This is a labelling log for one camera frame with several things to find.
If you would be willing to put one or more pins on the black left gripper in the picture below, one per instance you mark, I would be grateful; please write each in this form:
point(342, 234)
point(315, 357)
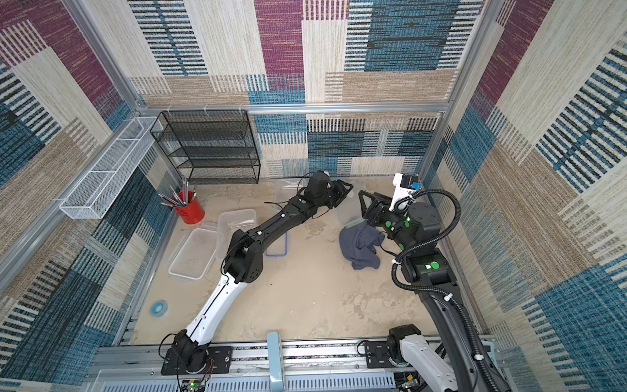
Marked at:
point(342, 192)

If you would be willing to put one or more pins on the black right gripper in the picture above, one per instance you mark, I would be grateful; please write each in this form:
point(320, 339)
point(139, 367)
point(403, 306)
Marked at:
point(375, 212)

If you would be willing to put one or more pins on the dark blue cloth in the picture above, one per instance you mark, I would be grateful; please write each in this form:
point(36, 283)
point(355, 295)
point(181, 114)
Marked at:
point(359, 245)

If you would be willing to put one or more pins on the blue-rimmed small box lid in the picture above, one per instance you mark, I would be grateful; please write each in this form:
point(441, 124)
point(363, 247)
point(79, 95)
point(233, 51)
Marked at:
point(278, 248)

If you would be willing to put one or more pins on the clear lunch box lid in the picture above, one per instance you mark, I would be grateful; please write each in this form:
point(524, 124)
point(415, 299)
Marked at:
point(194, 254)

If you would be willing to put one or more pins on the small blue-rimmed lunch box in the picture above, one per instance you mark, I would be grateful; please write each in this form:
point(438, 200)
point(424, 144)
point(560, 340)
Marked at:
point(349, 212)

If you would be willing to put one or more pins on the lidded green-tinted lunch box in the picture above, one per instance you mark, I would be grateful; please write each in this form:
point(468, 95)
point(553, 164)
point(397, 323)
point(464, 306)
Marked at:
point(285, 189)

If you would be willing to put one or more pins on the large clear plastic lunch box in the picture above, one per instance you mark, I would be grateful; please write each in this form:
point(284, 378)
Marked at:
point(228, 224)

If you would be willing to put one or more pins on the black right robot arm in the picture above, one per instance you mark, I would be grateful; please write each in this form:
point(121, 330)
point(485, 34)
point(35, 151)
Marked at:
point(421, 268)

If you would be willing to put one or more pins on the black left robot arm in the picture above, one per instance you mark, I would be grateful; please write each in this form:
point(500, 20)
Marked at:
point(242, 265)

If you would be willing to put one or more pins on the black mesh shelf rack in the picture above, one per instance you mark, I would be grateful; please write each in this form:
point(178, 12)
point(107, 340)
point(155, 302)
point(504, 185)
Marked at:
point(209, 147)

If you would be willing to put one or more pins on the red pen cup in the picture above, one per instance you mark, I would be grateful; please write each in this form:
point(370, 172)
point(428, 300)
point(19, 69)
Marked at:
point(191, 213)

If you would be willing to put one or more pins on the blue tape roll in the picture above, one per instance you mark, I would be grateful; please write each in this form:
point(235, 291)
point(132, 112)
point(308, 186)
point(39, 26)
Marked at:
point(158, 309)

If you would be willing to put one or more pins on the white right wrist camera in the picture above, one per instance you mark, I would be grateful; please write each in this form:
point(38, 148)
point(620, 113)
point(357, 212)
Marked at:
point(405, 188)

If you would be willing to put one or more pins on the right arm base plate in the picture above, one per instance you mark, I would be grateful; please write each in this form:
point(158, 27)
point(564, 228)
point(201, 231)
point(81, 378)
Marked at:
point(381, 354)

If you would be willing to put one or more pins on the light blue rail clamp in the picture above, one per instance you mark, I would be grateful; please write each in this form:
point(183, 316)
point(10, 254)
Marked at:
point(276, 365)

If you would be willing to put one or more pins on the aluminium front rail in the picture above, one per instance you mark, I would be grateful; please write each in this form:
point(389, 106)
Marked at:
point(317, 365)

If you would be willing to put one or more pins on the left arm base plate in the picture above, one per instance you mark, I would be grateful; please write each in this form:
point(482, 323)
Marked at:
point(202, 360)

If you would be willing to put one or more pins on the white mesh wall basket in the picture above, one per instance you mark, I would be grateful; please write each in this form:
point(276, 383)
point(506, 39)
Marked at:
point(97, 190)

